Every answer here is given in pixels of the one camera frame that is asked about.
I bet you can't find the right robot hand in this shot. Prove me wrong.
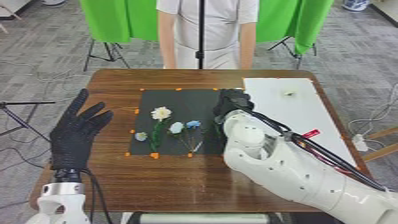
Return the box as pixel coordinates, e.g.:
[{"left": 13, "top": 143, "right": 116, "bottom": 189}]
[{"left": 212, "top": 88, "right": 257, "bottom": 118}]

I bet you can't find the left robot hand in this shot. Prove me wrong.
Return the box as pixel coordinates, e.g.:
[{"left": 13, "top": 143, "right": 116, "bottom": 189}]
[{"left": 49, "top": 88, "right": 116, "bottom": 171}]

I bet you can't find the dark mat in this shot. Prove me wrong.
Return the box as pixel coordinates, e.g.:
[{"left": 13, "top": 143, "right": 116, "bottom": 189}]
[{"left": 129, "top": 88, "right": 232, "bottom": 156}]

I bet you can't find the person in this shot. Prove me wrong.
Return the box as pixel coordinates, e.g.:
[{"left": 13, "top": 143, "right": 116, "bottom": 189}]
[{"left": 155, "top": 0, "right": 262, "bottom": 70}]

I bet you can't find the black tripod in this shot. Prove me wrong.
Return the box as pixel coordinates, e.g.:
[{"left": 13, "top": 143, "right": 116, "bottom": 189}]
[{"left": 0, "top": 100, "right": 60, "bottom": 143}]

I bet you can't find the white sheet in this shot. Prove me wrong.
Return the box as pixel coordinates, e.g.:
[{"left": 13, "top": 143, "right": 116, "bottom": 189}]
[{"left": 243, "top": 77, "right": 362, "bottom": 168}]

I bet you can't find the white flower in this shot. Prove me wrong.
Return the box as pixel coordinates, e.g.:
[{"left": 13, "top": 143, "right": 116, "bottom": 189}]
[{"left": 148, "top": 106, "right": 175, "bottom": 153}]

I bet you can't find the black stand pole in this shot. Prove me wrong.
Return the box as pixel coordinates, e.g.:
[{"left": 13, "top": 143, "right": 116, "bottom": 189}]
[{"left": 195, "top": 0, "right": 209, "bottom": 70}]

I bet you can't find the white power strip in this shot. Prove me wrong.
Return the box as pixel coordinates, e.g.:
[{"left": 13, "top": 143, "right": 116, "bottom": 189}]
[{"left": 351, "top": 133, "right": 372, "bottom": 153}]

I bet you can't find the pale grey bar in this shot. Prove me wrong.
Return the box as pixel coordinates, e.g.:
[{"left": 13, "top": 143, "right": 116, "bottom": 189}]
[{"left": 127, "top": 212, "right": 282, "bottom": 224}]

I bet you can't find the black cable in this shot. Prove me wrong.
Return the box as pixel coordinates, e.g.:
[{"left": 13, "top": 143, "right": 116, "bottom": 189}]
[{"left": 81, "top": 168, "right": 115, "bottom": 224}]

